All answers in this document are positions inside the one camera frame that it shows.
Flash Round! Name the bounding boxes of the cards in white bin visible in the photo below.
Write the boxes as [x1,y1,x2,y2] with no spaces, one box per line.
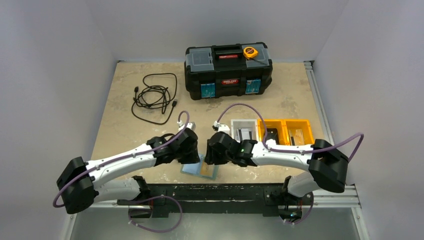
[235,127,256,142]

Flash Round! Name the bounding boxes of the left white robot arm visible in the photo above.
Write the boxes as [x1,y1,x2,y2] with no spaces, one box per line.
[53,122,200,214]

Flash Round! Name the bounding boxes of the orange plastic bin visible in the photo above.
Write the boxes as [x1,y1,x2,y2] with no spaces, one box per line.
[256,118,315,146]

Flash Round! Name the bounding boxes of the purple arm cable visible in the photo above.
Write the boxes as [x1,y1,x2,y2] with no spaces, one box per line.
[52,110,184,233]
[213,103,365,226]

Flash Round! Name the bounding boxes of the white plastic bin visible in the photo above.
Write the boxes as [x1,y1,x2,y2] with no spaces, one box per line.
[230,119,259,142]

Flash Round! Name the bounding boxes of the yellow tape measure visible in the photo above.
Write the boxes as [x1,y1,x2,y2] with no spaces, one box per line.
[243,46,259,60]

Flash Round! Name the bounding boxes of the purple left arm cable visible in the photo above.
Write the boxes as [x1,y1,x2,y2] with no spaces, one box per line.
[52,110,184,233]

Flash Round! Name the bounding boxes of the black item in orange bin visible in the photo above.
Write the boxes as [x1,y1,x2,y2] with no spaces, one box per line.
[265,128,280,145]

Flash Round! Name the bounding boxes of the black coiled USB cable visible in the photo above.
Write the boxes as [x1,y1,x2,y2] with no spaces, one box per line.
[131,73,179,126]

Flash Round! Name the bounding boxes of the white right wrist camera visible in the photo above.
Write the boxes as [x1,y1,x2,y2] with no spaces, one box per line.
[212,121,231,135]

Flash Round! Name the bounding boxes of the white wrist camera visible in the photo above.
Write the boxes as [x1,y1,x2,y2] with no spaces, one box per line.
[177,120,196,131]
[212,121,231,135]

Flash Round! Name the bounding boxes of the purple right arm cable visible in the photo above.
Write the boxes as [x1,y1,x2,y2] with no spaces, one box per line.
[213,103,365,226]

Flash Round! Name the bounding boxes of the beige card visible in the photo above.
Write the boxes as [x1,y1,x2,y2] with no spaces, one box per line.
[199,162,216,178]

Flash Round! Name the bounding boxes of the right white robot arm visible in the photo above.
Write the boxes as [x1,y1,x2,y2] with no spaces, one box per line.
[204,131,349,204]

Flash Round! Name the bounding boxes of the teal card holder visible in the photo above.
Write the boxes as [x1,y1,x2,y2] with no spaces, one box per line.
[180,153,219,180]

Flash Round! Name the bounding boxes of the aluminium frame rail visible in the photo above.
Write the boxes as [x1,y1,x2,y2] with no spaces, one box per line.
[304,61,361,209]

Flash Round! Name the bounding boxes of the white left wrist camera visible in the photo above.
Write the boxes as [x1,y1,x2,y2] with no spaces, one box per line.
[177,120,196,131]

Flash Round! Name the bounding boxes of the card in orange bin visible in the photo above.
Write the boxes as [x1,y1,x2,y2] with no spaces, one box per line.
[288,128,305,146]

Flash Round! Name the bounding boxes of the black plastic toolbox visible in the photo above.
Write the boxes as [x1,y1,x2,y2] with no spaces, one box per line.
[184,42,273,100]

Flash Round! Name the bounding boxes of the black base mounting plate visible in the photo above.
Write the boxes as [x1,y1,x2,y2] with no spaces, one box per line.
[117,183,313,220]

